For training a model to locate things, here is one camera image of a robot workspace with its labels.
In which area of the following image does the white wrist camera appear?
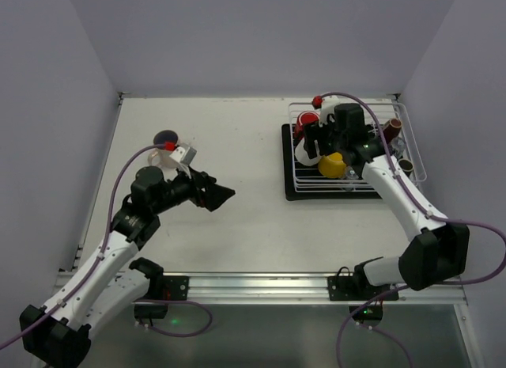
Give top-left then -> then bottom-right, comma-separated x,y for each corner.
169,144 -> 197,165
319,101 -> 341,125

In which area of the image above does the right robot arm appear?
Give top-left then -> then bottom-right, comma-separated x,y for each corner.
296,97 -> 470,290

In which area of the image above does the yellow mug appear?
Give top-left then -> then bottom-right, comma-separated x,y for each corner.
318,152 -> 347,179

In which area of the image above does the red mug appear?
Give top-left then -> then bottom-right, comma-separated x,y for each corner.
293,111 -> 319,139

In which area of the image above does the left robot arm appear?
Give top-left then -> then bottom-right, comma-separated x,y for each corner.
20,166 -> 235,367

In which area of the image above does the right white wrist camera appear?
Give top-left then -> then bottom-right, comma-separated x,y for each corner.
319,101 -> 341,125

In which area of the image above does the black drain tray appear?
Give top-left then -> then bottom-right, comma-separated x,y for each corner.
281,123 -> 381,201

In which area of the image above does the aluminium mounting rail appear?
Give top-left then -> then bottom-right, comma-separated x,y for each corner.
51,271 -> 467,305

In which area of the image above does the pale pink mug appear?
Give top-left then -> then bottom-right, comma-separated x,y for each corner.
148,130 -> 190,176

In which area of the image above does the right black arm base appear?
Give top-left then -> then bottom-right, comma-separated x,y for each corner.
327,267 -> 398,326

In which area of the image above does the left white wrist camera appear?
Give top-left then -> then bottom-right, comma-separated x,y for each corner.
169,144 -> 197,165

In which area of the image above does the white wire dish rack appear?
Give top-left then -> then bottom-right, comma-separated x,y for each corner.
288,97 -> 427,192

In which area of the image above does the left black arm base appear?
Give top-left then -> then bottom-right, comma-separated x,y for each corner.
134,275 -> 189,321

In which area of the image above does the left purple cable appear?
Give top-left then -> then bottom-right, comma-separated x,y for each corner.
0,140 -> 177,348

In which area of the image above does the clear glass cup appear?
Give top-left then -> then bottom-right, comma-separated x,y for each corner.
342,166 -> 361,192
389,137 -> 406,159

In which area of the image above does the purple cable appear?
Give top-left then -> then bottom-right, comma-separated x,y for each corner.
0,140 -> 177,348
311,91 -> 506,368

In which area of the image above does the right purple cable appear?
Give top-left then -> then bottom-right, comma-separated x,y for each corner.
311,91 -> 506,368

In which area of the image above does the white faceted mug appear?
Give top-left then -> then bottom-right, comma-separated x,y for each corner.
294,139 -> 322,166

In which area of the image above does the dark brown cup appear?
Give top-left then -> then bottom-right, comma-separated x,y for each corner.
382,118 -> 402,143

